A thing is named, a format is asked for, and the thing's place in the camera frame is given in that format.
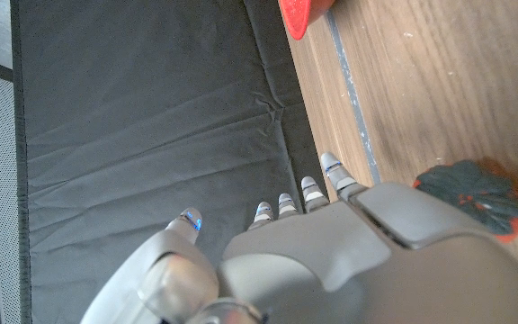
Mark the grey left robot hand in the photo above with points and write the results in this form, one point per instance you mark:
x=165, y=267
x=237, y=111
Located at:
x=376, y=270

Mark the red bowl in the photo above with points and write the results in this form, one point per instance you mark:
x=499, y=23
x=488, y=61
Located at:
x=297, y=15

